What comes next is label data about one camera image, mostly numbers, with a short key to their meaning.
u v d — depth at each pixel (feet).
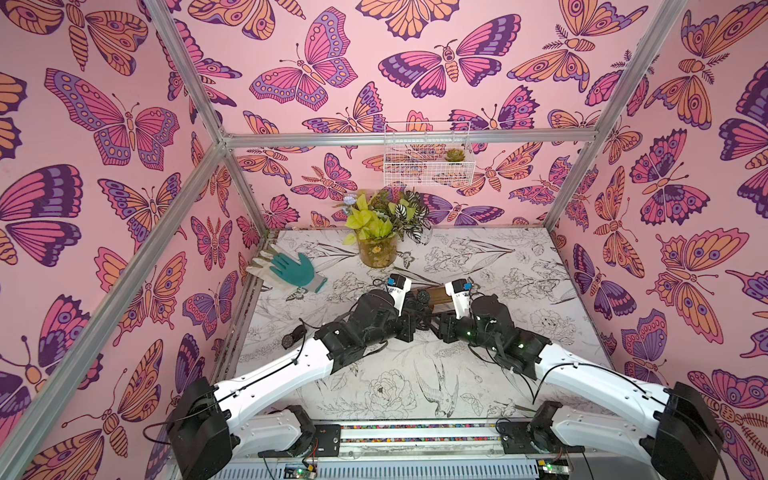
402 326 2.13
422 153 3.12
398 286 2.17
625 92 2.68
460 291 2.25
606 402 1.53
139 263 2.03
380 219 3.20
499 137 5.03
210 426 1.27
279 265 3.52
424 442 2.45
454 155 3.03
